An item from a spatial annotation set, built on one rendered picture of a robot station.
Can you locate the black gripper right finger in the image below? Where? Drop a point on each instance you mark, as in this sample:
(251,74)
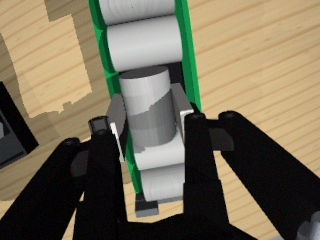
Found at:
(284,188)

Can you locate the black rectangular box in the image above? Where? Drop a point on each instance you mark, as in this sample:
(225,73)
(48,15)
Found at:
(10,152)

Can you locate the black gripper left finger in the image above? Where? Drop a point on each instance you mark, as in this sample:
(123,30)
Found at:
(44,208)

